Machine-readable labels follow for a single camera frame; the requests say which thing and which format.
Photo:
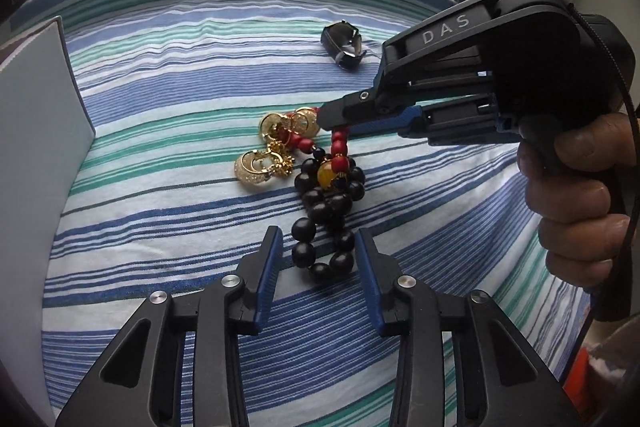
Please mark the black wrist watch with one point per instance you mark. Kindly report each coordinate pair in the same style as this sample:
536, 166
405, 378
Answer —
345, 57

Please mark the blue green striped bed sheet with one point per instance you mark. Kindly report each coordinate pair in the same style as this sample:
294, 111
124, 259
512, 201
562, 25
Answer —
175, 72

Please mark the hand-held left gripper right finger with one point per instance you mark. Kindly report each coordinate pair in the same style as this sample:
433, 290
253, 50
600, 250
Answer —
370, 277

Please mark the person's right hand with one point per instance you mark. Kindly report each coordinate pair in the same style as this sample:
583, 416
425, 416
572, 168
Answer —
565, 202

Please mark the crescent gold earring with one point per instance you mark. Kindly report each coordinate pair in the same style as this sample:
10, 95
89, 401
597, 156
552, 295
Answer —
252, 167

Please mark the flower gold earring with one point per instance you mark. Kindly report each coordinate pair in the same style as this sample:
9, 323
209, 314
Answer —
282, 159

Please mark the white cardboard box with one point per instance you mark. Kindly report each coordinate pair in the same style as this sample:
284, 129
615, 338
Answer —
35, 187

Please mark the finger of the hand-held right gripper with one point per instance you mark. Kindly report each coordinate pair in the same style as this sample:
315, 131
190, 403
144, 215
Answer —
342, 109
385, 124

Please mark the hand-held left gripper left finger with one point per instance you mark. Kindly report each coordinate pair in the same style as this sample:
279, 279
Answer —
267, 277

